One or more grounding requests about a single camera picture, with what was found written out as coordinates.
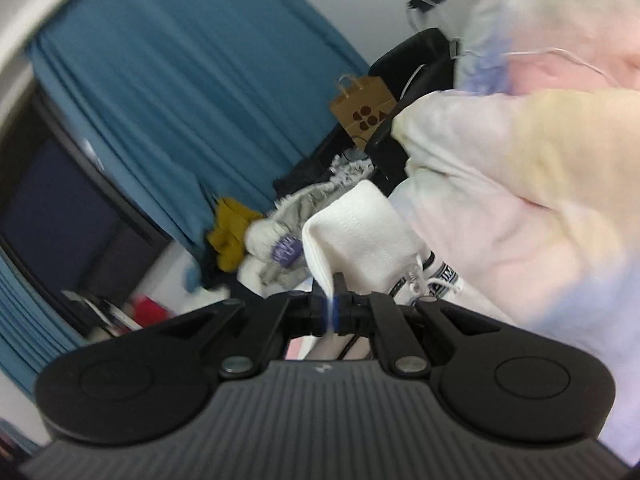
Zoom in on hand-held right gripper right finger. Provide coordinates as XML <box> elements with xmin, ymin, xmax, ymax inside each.
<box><xmin>332</xmin><ymin>272</ymin><xmax>506</xmax><ymax>377</ymax></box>

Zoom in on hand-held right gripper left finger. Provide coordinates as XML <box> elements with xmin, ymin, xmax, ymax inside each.
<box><xmin>145</xmin><ymin>290</ymin><xmax>328</xmax><ymax>378</ymax></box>

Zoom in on white sweatpants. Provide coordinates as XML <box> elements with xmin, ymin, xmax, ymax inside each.
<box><xmin>300</xmin><ymin>179</ymin><xmax>518</xmax><ymax>361</ymax></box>

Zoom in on black clothes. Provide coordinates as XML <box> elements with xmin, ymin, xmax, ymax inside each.
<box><xmin>272</xmin><ymin>150</ymin><xmax>346</xmax><ymax>196</ymax></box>

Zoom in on grey white printed garment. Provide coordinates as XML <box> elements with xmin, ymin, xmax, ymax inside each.
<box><xmin>240</xmin><ymin>152</ymin><xmax>373</xmax><ymax>286</ymax></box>

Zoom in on mustard yellow cloth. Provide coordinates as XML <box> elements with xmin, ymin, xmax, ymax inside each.
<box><xmin>206</xmin><ymin>196</ymin><xmax>263</xmax><ymax>273</ymax></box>

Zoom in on red cloth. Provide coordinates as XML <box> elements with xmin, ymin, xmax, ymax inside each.
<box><xmin>131</xmin><ymin>296</ymin><xmax>173</xmax><ymax>328</ymax></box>

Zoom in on brown paper bag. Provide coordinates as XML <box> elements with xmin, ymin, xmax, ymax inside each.
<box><xmin>329</xmin><ymin>74</ymin><xmax>398</xmax><ymax>151</ymax></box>

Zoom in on pastel tie-dye duvet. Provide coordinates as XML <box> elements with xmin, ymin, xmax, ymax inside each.
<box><xmin>390</xmin><ymin>87</ymin><xmax>640</xmax><ymax>466</ymax></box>

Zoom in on blue curtain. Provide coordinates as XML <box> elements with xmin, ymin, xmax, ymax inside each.
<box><xmin>27</xmin><ymin>0</ymin><xmax>371</xmax><ymax>256</ymax></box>
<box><xmin>0</xmin><ymin>250</ymin><xmax>86</xmax><ymax>401</ymax></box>

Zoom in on black chair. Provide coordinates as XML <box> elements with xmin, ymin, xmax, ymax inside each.
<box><xmin>365</xmin><ymin>27</ymin><xmax>463</xmax><ymax>191</ymax></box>

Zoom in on dark framed window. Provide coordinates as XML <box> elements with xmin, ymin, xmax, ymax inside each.
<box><xmin>0</xmin><ymin>80</ymin><xmax>171</xmax><ymax>331</ymax></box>

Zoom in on pastel tie-dye pillow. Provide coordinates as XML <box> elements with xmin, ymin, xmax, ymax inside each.
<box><xmin>455</xmin><ymin>0</ymin><xmax>640</xmax><ymax>98</ymax></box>

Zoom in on white charging cable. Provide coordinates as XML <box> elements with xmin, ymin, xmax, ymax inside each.
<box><xmin>450</xmin><ymin>40</ymin><xmax>621</xmax><ymax>91</ymax></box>

